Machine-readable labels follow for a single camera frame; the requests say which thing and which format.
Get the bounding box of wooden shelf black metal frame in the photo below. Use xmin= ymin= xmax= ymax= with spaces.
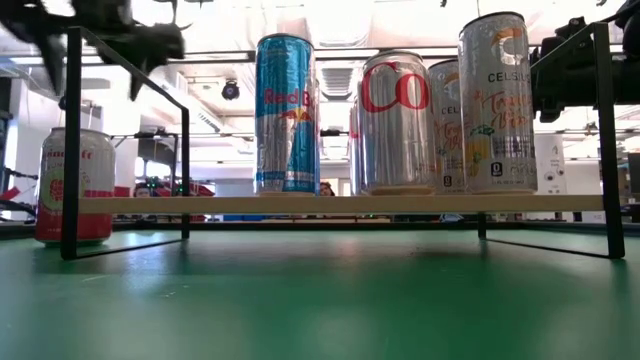
xmin=59 ymin=20 xmax=626 ymax=261

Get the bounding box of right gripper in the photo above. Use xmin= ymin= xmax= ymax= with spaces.
xmin=530 ymin=41 xmax=597 ymax=124

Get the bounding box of white structural column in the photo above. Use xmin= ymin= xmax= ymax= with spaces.
xmin=534 ymin=132 xmax=569 ymax=196

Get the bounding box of white Celsius can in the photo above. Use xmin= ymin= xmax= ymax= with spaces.
xmin=457 ymin=10 xmax=540 ymax=195
xmin=428 ymin=58 xmax=469 ymax=195

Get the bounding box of silver Diet Coke can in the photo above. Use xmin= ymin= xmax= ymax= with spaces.
xmin=348 ymin=97 xmax=369 ymax=196
xmin=357 ymin=49 xmax=437 ymax=197

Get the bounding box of green table mat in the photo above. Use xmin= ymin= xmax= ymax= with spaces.
xmin=0 ymin=227 xmax=640 ymax=360

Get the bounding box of white red Spindrift can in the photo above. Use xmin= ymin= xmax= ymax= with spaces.
xmin=34 ymin=126 xmax=117 ymax=249

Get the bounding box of black monitor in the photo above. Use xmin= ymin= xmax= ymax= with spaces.
xmin=627 ymin=152 xmax=640 ymax=196

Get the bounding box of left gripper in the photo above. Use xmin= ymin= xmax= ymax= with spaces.
xmin=72 ymin=0 xmax=188 ymax=103

